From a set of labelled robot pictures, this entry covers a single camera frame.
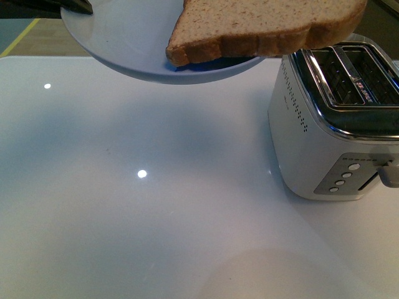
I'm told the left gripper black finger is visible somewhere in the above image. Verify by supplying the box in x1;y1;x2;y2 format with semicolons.
42;0;93;14

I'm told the white chrome two-slot toaster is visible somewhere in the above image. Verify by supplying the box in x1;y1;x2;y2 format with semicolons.
268;34;398;201

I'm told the brown bread slice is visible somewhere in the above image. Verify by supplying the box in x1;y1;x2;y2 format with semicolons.
166;0;367;67

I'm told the light blue plate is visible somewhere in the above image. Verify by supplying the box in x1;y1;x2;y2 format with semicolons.
60;0;263;85

